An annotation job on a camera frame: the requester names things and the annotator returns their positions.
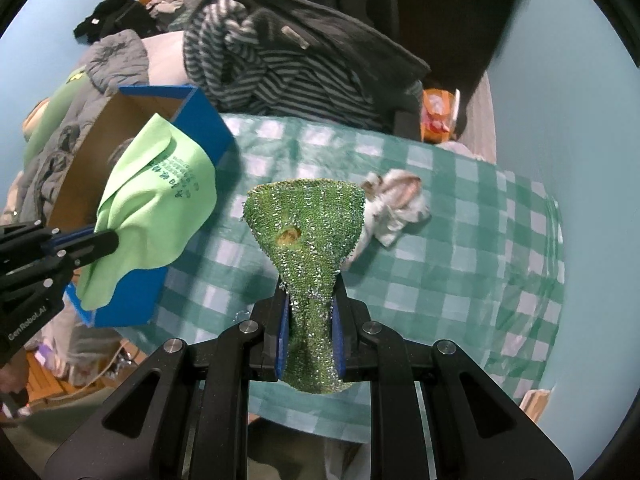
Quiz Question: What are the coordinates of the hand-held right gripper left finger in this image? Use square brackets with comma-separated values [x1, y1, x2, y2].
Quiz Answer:
[44, 292, 291, 480]

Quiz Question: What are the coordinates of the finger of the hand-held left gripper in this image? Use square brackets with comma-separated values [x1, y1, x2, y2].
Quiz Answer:
[42, 226, 97, 253]
[50, 229, 121, 271]

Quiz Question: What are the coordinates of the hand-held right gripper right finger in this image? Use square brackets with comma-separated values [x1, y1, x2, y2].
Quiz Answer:
[330, 272, 573, 480]

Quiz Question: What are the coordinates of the light green cloth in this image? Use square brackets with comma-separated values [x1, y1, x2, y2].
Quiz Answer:
[77, 114, 218, 311]

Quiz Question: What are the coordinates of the green glittery scouring cloth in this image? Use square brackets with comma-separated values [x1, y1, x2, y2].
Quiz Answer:
[242, 178, 367, 395]

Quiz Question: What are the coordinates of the blue cardboard box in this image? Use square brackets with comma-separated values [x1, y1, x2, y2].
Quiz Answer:
[47, 85, 236, 328]

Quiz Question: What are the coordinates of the green plush pillow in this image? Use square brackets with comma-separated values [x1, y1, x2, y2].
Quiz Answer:
[22, 72, 91, 161]

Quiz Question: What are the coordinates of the white grey sock bundle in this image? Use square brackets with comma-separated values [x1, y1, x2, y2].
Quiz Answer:
[345, 170, 432, 266]

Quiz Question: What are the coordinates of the grey puffer jacket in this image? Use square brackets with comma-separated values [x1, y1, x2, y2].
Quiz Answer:
[0, 29, 151, 226]

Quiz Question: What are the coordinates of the white pillow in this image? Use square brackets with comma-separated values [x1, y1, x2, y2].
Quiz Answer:
[145, 30, 191, 86]

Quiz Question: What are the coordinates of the white plastic bag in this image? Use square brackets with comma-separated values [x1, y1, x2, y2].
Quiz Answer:
[440, 140, 481, 158]

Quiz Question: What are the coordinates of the black clothing pile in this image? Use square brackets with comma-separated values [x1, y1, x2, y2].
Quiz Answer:
[74, 0, 161, 41]

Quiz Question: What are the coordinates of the orange snack packet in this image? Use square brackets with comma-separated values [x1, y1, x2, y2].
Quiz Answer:
[420, 87, 461, 143]

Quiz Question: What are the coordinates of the grey striped sweater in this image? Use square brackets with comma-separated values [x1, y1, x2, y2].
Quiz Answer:
[182, 0, 401, 133]

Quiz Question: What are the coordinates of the beige mattress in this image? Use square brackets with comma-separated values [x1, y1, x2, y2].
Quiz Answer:
[450, 70, 497, 163]

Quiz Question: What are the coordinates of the black hanging garment cover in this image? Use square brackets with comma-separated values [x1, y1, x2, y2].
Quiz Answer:
[390, 0, 531, 86]

